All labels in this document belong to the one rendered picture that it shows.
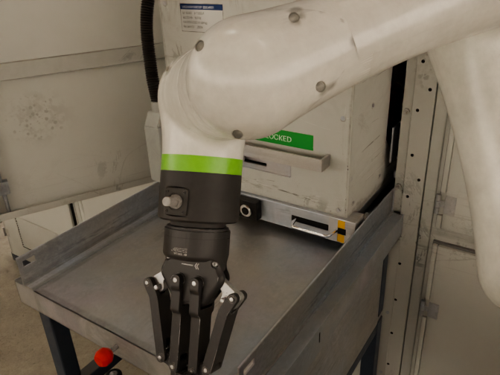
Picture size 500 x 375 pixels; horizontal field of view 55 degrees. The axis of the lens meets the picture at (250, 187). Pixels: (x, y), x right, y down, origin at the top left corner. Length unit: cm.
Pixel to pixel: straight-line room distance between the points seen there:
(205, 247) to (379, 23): 28
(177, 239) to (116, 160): 96
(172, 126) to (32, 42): 87
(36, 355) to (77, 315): 128
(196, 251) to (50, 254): 66
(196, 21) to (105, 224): 52
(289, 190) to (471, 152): 48
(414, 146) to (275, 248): 40
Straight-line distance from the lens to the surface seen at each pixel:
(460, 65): 76
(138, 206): 128
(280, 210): 114
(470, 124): 77
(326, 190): 107
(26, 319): 249
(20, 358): 230
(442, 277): 131
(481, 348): 141
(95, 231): 121
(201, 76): 40
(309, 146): 105
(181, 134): 51
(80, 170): 146
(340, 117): 100
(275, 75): 39
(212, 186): 51
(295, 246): 112
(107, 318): 98
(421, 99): 116
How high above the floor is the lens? 146
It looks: 26 degrees down
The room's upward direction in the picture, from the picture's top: 3 degrees counter-clockwise
